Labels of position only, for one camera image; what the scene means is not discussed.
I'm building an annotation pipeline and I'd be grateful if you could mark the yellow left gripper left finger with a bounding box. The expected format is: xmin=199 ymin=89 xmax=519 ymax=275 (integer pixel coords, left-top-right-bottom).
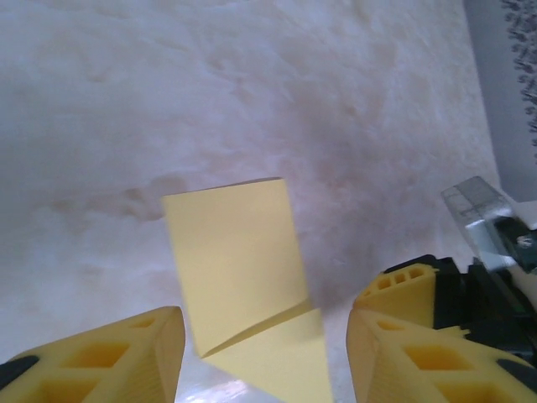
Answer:
xmin=0 ymin=306 xmax=186 ymax=403

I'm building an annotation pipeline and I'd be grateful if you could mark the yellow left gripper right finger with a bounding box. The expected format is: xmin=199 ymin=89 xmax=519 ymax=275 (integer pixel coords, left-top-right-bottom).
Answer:
xmin=347 ymin=311 xmax=537 ymax=403

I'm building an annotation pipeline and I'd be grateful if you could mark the yellow paper sheet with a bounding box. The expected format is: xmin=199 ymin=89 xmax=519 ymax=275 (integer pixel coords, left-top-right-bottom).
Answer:
xmin=160 ymin=177 xmax=336 ymax=403

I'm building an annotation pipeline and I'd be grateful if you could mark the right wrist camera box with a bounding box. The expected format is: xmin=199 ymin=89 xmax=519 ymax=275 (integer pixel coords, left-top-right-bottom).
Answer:
xmin=440 ymin=175 xmax=537 ymax=272

